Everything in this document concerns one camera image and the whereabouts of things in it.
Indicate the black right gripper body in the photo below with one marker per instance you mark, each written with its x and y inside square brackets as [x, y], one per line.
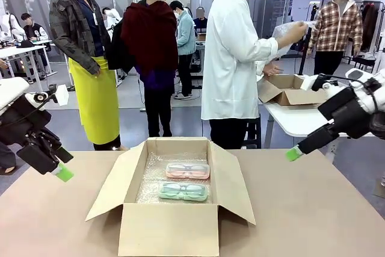
[346, 112]

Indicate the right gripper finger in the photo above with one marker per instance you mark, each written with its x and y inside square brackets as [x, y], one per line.
[312, 148]
[322, 136]

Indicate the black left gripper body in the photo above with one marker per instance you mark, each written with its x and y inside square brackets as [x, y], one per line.
[21, 121]

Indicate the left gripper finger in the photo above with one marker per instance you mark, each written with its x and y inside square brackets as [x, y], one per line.
[42, 160]
[61, 152]

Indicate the bubble wrap sheet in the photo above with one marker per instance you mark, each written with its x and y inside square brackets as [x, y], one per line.
[282, 50]

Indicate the pink glasses case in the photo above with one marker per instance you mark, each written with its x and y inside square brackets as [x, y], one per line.
[188, 171]

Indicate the mint green glasses case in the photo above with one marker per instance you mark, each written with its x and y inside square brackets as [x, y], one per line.
[183, 192]

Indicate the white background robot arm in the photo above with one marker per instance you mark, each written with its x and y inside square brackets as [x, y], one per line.
[10, 28]

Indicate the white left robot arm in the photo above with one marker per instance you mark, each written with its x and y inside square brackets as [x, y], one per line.
[12, 88]

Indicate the person's right forearm white sleeve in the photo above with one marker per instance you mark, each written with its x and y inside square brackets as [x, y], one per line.
[269, 47]

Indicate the person's left hand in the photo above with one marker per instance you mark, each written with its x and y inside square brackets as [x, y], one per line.
[271, 69]

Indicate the person's right hand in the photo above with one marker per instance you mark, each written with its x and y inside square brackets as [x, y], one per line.
[294, 32]

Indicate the person in dark trousers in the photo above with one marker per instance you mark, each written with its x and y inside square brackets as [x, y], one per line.
[6, 154]

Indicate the white side table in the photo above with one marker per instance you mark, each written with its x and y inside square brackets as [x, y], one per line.
[288, 118]

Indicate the small open cardboard box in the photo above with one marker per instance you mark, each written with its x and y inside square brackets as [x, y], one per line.
[288, 93]

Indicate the black stool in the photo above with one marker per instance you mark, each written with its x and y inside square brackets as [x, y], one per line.
[252, 133]

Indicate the white work table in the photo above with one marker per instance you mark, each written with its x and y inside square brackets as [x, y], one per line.
[21, 52]

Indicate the black tripod stand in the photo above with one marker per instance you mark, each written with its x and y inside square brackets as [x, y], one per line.
[306, 46]

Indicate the black cap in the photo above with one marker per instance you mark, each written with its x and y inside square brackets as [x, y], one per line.
[25, 44]

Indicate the person in plaid shirt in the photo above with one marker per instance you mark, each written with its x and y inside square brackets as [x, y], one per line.
[335, 25]

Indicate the clothes rack with dark coats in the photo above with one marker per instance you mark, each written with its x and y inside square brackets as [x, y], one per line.
[370, 25]

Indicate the seated person in varsity jacket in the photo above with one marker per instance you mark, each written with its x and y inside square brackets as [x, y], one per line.
[34, 29]

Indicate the mannequin with yellow skirt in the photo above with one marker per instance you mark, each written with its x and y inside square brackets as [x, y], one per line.
[90, 58]

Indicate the clear bubble wrap liner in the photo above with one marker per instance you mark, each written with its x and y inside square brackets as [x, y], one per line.
[153, 178]

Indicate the person in white shirt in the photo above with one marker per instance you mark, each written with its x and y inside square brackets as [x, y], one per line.
[228, 67]

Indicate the large open cardboard box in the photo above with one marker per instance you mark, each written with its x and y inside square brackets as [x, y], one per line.
[168, 230]

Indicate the person in white jacket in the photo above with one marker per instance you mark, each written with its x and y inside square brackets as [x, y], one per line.
[109, 17]

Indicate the mannequin with dark red shawl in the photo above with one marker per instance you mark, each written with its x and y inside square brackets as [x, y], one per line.
[150, 43]

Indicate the seated person in dark top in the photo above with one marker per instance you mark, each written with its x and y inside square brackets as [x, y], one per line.
[200, 22]

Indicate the person in light blue fleece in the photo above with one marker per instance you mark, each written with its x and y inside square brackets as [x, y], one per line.
[185, 37]

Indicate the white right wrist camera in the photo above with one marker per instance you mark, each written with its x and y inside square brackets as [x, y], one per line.
[309, 82]

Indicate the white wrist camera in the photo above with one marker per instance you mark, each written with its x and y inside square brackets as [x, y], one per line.
[62, 95]
[309, 82]

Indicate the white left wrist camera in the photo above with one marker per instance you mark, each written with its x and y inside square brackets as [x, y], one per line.
[62, 95]

